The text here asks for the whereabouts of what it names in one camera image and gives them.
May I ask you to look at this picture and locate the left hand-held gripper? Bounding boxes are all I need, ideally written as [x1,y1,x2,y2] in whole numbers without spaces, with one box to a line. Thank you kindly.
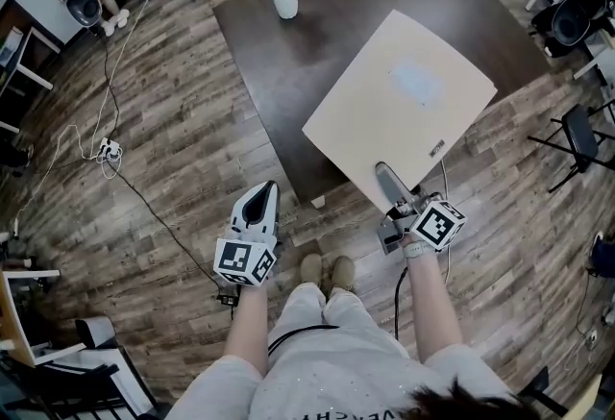
[213,180,283,287]

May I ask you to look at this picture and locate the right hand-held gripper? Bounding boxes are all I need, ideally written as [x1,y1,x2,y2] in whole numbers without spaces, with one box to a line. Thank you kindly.
[374,161,469,257]

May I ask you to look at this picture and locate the person's right forearm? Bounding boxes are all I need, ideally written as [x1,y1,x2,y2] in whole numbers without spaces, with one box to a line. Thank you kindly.
[401,238,466,365]

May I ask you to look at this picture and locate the person's left forearm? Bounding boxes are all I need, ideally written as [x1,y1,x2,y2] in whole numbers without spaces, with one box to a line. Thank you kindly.
[222,282,271,377]

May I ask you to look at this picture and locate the white wrist band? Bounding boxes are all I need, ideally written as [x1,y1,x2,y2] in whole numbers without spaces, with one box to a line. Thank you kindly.
[402,239,441,260]

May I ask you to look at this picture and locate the person's beige left shoe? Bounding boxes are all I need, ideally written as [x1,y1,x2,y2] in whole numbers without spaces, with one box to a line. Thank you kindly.
[299,253,324,287]

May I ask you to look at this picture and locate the person's beige shoe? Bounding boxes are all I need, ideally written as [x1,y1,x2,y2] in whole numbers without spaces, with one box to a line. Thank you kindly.
[330,255,357,293]
[299,253,324,287]

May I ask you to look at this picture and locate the person's beige right shoe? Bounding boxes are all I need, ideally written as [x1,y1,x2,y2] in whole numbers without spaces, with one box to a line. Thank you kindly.
[330,255,357,293]

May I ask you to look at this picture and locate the person's light grey trousers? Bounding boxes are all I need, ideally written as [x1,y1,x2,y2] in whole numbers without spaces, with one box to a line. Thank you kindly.
[267,282,386,350]

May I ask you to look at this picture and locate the white power strip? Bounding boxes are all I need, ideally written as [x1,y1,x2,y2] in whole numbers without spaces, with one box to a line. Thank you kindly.
[96,136,124,165]

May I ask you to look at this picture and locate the person's grey shirt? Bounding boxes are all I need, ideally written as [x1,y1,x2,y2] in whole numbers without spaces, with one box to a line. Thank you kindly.
[164,325,532,420]

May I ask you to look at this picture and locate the black folding chair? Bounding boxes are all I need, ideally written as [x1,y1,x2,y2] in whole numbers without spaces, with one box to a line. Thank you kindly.
[527,101,615,194]

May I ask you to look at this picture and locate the black and white chair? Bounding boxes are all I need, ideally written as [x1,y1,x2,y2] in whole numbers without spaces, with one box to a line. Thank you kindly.
[0,315,160,420]

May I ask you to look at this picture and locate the black mesh office chair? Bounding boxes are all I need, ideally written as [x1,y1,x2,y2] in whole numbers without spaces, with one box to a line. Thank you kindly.
[529,0,615,60]

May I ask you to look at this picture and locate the white side table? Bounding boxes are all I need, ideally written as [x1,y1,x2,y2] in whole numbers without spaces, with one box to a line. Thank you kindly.
[0,267,87,367]

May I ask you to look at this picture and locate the long black floor cable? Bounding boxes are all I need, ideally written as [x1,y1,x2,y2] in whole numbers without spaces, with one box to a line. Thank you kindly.
[101,31,228,297]

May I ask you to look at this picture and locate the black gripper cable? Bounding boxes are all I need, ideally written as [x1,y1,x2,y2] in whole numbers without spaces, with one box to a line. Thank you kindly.
[393,265,410,342]

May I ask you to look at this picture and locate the black cable on shirt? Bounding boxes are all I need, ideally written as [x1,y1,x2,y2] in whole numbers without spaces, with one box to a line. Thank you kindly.
[267,323,340,355]

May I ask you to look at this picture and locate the long white floor cable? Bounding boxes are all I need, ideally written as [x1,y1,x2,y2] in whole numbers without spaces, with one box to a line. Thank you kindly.
[76,0,160,161]

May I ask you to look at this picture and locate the thin white floor cable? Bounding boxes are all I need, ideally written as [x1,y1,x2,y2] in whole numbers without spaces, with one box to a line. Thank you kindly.
[12,123,100,230]

